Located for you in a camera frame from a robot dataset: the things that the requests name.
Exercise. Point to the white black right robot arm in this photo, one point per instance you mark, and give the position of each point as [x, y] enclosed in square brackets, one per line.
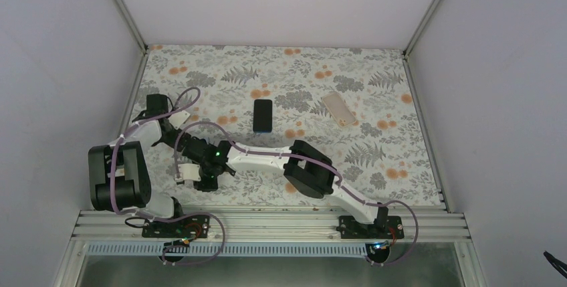
[309, 171]

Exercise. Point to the floral patterned table mat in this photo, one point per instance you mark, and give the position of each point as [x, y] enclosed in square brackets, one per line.
[382, 155]

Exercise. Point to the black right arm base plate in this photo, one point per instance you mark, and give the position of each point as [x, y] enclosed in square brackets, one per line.
[350, 229]

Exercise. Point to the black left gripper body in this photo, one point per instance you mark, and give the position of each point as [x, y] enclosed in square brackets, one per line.
[170, 140]

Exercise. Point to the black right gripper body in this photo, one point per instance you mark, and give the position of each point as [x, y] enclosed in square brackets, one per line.
[212, 184]

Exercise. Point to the black object at edge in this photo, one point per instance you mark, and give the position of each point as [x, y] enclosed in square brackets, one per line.
[557, 264]

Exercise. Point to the beige phone case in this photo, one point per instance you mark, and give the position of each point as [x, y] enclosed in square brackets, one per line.
[338, 109]

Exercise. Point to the aluminium rail frame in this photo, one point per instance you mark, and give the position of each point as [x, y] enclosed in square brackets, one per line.
[265, 231]

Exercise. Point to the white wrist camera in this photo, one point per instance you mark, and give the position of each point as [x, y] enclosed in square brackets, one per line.
[179, 118]
[188, 172]

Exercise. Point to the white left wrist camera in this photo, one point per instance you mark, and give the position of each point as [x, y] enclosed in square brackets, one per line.
[179, 118]

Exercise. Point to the black phone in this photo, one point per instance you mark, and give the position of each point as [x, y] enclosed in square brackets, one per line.
[262, 116]

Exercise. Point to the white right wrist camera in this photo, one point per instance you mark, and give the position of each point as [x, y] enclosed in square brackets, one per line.
[188, 172]

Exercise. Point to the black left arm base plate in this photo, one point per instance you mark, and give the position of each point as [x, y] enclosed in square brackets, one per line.
[190, 228]

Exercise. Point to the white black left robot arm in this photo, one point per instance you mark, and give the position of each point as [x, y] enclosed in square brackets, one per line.
[118, 174]

